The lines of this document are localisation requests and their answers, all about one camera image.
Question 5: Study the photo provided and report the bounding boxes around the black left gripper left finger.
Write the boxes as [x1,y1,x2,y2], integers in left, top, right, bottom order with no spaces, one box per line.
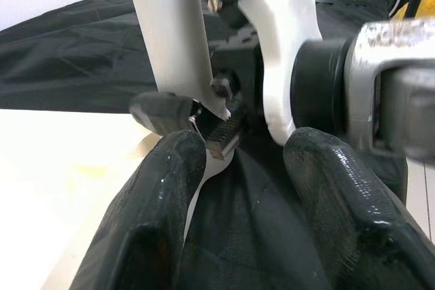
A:
[69,129,208,290]

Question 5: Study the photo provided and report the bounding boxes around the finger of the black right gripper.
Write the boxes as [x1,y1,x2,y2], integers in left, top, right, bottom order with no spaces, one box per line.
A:
[130,91,218,141]

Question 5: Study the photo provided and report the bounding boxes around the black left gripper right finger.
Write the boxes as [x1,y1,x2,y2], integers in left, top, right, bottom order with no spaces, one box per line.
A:
[283,126,435,290]

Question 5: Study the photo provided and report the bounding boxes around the white plastic table leg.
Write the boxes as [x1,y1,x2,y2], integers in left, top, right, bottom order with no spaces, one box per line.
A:
[124,0,232,120]

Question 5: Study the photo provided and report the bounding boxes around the black fabric table cover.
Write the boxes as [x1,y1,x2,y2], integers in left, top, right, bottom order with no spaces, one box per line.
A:
[0,0,408,290]

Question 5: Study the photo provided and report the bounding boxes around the yellow plastic items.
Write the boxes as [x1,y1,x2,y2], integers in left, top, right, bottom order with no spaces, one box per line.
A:
[390,0,435,19]

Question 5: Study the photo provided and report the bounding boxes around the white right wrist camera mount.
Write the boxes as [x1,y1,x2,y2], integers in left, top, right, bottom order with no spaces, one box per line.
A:
[185,0,322,147]

